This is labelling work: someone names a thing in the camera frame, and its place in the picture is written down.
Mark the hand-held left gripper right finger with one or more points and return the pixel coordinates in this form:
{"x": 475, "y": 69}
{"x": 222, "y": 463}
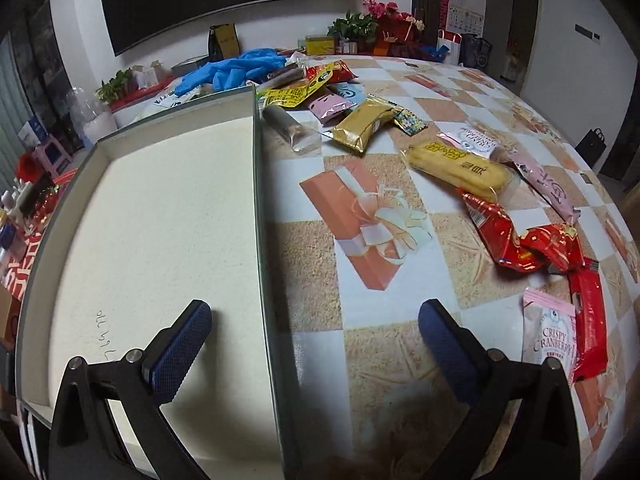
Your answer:
{"x": 450, "y": 355}

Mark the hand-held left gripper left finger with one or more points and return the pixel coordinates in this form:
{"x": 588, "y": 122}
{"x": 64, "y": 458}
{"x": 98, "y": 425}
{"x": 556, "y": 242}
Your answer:
{"x": 180, "y": 355}

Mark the large grey cardboard box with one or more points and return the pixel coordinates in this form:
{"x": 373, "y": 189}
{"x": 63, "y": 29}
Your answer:
{"x": 160, "y": 220}

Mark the checkered printed tablecloth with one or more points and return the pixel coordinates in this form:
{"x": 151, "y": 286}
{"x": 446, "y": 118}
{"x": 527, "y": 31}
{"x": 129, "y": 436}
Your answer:
{"x": 380, "y": 310}

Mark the white and pink cranberry packet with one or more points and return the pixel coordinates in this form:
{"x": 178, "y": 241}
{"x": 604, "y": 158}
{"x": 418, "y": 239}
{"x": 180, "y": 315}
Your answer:
{"x": 470, "y": 141}
{"x": 550, "y": 335}

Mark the flat red snack packet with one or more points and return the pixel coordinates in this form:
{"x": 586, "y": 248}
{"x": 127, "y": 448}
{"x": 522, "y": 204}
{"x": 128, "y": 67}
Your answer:
{"x": 590, "y": 320}

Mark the large yellow snack packet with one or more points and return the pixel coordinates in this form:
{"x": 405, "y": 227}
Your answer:
{"x": 460, "y": 167}

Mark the long pink snack packet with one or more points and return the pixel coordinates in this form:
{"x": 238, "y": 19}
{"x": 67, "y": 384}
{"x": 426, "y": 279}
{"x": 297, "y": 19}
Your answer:
{"x": 545, "y": 185}

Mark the small colourful cartoon packet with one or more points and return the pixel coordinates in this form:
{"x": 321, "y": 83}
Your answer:
{"x": 409, "y": 121}

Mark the purple plastic stool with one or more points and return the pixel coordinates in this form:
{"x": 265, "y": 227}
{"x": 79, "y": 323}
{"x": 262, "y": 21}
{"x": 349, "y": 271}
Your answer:
{"x": 50, "y": 155}

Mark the gold snack packet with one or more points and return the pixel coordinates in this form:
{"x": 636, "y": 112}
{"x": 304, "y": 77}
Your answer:
{"x": 362, "y": 125}

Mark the black paper bag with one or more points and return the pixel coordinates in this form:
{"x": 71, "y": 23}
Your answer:
{"x": 591, "y": 149}

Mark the clear plastic bottle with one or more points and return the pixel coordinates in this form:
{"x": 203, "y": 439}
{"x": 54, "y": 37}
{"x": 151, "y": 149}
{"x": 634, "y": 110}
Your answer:
{"x": 92, "y": 120}

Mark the clear wrapped dark snack bar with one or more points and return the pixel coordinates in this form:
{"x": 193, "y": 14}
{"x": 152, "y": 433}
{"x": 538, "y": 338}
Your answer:
{"x": 287, "y": 127}

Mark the small leafy potted plant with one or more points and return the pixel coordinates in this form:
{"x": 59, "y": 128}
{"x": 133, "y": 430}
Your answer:
{"x": 114, "y": 87}

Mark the small pink snack packet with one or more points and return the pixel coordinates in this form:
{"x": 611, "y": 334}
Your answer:
{"x": 330, "y": 105}

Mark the light blue snack packet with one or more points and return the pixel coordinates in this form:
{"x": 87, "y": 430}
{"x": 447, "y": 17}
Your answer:
{"x": 345, "y": 92}

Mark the yellow packet with black print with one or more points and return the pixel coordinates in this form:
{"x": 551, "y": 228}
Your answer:
{"x": 292, "y": 92}

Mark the blue rubber gloves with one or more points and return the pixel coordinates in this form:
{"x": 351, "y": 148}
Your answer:
{"x": 230, "y": 70}

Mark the grey flat box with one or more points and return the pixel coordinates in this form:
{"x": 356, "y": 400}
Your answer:
{"x": 191, "y": 65}

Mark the brown stick snack packet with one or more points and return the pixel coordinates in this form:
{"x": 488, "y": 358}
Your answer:
{"x": 285, "y": 76}

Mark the dark patterned bag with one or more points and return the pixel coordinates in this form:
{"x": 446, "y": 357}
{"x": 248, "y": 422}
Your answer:
{"x": 476, "y": 51}

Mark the red and yellow snack packet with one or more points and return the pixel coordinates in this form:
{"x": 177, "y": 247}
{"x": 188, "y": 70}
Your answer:
{"x": 332, "y": 72}

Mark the white paper gift bag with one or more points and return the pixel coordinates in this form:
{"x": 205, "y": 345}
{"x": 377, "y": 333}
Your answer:
{"x": 449, "y": 47}

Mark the black and yellow box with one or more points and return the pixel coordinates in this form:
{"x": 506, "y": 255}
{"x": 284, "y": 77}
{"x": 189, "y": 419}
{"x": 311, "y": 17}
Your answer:
{"x": 222, "y": 42}

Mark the yellow tin box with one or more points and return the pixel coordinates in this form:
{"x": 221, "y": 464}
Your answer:
{"x": 318, "y": 45}

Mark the pink flowers in red pot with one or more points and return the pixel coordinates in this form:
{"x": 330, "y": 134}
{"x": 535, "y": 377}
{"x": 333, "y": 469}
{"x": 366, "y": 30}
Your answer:
{"x": 395, "y": 22}

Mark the green potted plant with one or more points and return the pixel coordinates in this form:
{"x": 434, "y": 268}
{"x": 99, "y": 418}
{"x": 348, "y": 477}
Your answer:
{"x": 352, "y": 27}

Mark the wall calendar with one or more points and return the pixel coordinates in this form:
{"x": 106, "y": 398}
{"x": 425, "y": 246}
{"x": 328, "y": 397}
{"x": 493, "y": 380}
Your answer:
{"x": 467, "y": 7}

